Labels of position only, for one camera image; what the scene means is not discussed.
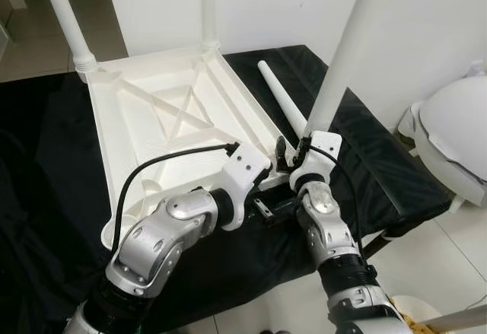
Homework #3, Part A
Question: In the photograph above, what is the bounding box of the white tapered plastic table leg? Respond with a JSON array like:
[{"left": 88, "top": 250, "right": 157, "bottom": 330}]
[
  {"left": 304, "top": 0, "right": 402, "bottom": 137},
  {"left": 38, "top": 0, "right": 100, "bottom": 72},
  {"left": 199, "top": 0, "right": 221, "bottom": 49},
  {"left": 257, "top": 60, "right": 309, "bottom": 141}
]

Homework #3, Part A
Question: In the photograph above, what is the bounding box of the white plastic children table top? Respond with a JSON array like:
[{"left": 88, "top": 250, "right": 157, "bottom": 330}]
[{"left": 78, "top": 43, "right": 299, "bottom": 250}]

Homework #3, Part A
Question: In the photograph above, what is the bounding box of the white plastic chair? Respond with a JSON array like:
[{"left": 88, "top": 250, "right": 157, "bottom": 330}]
[{"left": 397, "top": 64, "right": 487, "bottom": 213}]

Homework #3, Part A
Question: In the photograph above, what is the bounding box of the white round basket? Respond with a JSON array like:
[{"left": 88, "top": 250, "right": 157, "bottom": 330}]
[{"left": 388, "top": 294, "right": 450, "bottom": 334}]

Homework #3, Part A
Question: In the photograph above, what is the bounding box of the yellow crumpled cloth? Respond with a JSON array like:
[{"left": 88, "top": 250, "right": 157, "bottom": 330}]
[{"left": 399, "top": 315, "right": 434, "bottom": 334}]

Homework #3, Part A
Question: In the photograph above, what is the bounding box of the white round bar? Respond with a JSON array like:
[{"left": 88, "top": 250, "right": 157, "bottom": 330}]
[{"left": 426, "top": 307, "right": 487, "bottom": 333}]

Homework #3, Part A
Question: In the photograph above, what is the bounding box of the black table cloth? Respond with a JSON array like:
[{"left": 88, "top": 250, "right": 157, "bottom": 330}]
[{"left": 0, "top": 43, "right": 454, "bottom": 334}]

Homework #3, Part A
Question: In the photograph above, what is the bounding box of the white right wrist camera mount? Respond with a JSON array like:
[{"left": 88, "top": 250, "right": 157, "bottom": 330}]
[{"left": 289, "top": 131, "right": 343, "bottom": 190}]

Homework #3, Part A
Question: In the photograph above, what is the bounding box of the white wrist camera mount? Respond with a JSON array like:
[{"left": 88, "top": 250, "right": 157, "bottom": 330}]
[
  {"left": 289, "top": 131, "right": 343, "bottom": 190},
  {"left": 221, "top": 142, "right": 272, "bottom": 230}
]

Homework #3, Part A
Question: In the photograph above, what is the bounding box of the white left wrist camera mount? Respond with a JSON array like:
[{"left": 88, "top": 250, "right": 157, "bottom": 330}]
[{"left": 221, "top": 142, "right": 272, "bottom": 230}]

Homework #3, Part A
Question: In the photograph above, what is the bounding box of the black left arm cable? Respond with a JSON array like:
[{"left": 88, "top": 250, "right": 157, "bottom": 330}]
[{"left": 110, "top": 142, "right": 240, "bottom": 255}]

